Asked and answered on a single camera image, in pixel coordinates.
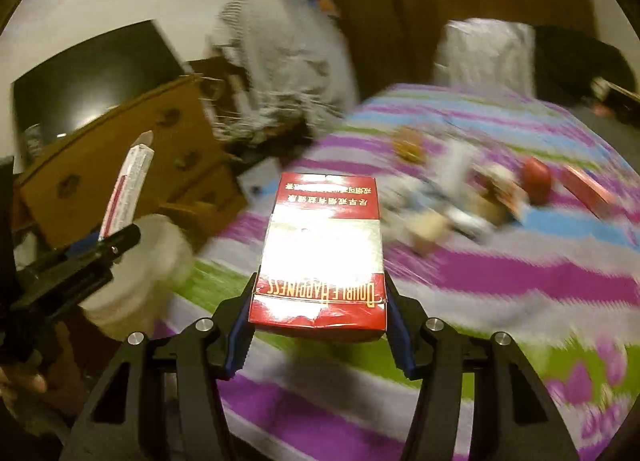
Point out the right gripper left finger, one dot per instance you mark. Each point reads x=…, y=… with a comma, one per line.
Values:
x=124, y=417

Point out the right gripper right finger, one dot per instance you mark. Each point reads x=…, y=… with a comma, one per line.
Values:
x=514, y=417

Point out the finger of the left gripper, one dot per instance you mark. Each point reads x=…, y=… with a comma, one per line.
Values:
x=120, y=238
x=82, y=243

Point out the white red medicine box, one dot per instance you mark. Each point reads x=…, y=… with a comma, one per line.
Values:
x=128, y=187

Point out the red white cigarette carton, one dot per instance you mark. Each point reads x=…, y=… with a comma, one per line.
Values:
x=321, y=274

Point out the white plastic trash bucket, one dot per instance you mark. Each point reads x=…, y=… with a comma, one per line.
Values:
x=143, y=280

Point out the person left hand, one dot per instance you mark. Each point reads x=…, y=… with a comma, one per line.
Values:
x=22, y=377

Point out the wooden chest of drawers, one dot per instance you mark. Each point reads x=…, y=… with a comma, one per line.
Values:
x=157, y=154

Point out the black flat television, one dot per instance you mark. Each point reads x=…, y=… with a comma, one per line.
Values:
x=78, y=85

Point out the beige sponge block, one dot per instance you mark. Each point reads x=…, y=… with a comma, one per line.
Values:
x=426, y=230

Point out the striped floral bed sheet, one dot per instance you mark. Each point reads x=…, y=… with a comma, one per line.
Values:
x=562, y=282

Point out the red apple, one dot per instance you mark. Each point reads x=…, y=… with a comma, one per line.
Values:
x=536, y=181

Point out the pink rectangular box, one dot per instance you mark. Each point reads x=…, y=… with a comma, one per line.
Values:
x=588, y=191

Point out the grey striped draped cloth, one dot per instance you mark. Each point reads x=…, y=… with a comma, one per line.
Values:
x=296, y=69

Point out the orange crinkled wrapper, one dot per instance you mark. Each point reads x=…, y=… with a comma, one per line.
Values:
x=407, y=143

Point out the silver crinkled chair cover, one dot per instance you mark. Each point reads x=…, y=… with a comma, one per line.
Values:
x=486, y=55

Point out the black clothing pile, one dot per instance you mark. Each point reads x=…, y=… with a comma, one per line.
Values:
x=566, y=61

